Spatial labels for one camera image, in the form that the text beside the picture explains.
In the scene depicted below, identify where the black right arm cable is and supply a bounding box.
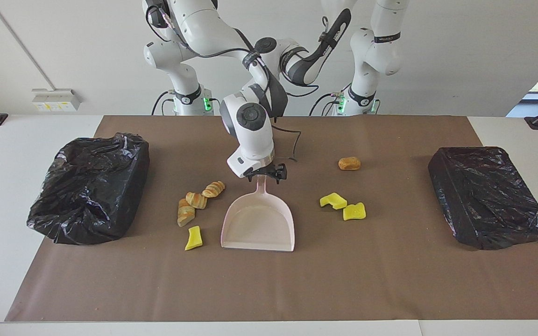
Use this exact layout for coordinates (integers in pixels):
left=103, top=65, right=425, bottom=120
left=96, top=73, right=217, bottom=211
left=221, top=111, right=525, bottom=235
left=145, top=5, right=303, bottom=163

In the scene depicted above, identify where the smooth black bag lined bin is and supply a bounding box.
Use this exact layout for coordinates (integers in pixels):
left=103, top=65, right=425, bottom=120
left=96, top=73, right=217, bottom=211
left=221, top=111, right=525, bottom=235
left=428, top=146, right=538, bottom=251

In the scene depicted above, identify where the small yellow sponge piece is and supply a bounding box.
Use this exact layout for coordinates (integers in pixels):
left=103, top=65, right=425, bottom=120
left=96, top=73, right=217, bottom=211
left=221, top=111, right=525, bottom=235
left=184, top=225, right=204, bottom=251

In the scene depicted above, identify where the brown paper table mat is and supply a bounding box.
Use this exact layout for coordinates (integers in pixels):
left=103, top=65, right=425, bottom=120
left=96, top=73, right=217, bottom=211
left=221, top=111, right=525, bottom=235
left=5, top=115, right=538, bottom=322

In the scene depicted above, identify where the chunky yellow sponge piece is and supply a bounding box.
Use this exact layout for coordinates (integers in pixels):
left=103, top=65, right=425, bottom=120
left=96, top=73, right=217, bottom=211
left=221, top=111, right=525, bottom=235
left=342, top=202, right=367, bottom=221

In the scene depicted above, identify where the grey wall conduit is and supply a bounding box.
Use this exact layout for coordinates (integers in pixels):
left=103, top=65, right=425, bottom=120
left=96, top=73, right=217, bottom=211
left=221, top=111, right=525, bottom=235
left=0, top=0, right=56, bottom=90

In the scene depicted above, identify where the striped toy croissant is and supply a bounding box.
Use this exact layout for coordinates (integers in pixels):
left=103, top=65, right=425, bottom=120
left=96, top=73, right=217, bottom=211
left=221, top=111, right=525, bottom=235
left=177, top=198, right=196, bottom=228
left=202, top=181, right=226, bottom=198
left=185, top=191, right=208, bottom=210

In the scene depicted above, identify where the white wall socket box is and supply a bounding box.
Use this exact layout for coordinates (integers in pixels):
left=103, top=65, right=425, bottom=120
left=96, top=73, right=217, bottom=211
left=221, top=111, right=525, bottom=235
left=32, top=89, right=81, bottom=112

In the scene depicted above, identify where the long notched yellow sponge piece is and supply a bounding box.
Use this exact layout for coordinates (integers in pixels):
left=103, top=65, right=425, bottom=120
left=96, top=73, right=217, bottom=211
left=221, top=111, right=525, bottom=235
left=319, top=192, right=348, bottom=210

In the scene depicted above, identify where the crumpled black bag lined bin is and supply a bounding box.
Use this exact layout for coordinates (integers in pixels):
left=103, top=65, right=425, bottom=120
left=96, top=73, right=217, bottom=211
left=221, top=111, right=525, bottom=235
left=26, top=133, right=151, bottom=246

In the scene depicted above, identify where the beige plastic dustpan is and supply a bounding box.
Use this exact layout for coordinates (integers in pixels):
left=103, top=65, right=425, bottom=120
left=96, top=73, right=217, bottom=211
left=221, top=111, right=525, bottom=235
left=221, top=175, right=296, bottom=252

